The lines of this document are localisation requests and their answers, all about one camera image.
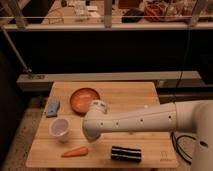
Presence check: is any wooden table board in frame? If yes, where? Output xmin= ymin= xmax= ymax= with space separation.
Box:
xmin=26 ymin=82 xmax=178 ymax=169

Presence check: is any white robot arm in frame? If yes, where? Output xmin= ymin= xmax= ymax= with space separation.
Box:
xmin=82 ymin=100 xmax=213 ymax=171

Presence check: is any orange ceramic plate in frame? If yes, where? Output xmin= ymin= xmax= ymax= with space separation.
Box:
xmin=70 ymin=88 xmax=100 ymax=115

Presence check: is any black cable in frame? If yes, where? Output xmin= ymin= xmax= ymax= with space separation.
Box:
xmin=170 ymin=131 xmax=200 ymax=165

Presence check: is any orange pepper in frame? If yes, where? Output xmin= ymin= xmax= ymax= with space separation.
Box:
xmin=62 ymin=147 xmax=88 ymax=157

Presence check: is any grey metal rail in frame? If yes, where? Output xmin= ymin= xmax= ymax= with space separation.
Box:
xmin=17 ymin=71 xmax=203 ymax=92

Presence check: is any blue sponge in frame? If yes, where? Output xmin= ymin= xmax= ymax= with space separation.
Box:
xmin=45 ymin=100 xmax=60 ymax=118

